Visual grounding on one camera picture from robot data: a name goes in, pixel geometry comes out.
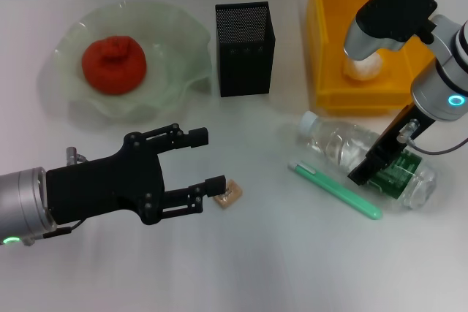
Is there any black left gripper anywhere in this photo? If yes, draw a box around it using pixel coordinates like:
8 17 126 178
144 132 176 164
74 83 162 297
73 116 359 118
46 123 227 226

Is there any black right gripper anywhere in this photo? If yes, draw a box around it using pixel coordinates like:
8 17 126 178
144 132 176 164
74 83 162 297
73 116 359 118
347 104 436 186

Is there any clear water bottle green label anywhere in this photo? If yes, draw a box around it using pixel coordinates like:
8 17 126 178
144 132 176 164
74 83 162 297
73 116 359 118
295 110 439 210

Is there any white paper ball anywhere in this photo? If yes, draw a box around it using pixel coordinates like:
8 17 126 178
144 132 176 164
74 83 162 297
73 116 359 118
341 50 385 82

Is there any red-orange fruit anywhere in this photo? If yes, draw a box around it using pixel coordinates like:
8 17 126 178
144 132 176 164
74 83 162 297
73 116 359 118
80 35 148 96

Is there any mint green pen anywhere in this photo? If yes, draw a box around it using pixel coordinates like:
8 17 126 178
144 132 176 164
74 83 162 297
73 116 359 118
287 160 383 221

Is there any small tan eraser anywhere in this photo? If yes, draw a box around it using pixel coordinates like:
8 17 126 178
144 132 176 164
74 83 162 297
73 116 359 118
214 179 244 210

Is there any black mesh pen holder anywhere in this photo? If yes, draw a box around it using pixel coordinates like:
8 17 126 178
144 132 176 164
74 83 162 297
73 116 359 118
214 1 276 98

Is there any wavy clear glass fruit plate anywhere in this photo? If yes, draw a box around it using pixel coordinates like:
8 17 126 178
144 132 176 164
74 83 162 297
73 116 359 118
54 0 213 126

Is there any yellow plastic storage bin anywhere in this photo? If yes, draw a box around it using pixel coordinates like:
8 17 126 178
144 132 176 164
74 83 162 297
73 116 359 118
306 0 439 115

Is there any right wrist cable with plugs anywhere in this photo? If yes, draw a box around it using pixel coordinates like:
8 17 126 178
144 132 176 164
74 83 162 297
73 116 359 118
397 118 468 154

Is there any wrist cable with plugs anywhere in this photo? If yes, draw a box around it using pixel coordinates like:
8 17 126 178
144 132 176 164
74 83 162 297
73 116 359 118
397 118 468 154
21 145 88 247

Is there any left wrist cable with plugs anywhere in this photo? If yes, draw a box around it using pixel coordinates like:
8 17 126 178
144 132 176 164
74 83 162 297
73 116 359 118
21 145 88 247

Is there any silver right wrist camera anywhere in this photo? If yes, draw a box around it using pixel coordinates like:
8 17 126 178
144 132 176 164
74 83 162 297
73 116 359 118
343 0 439 61

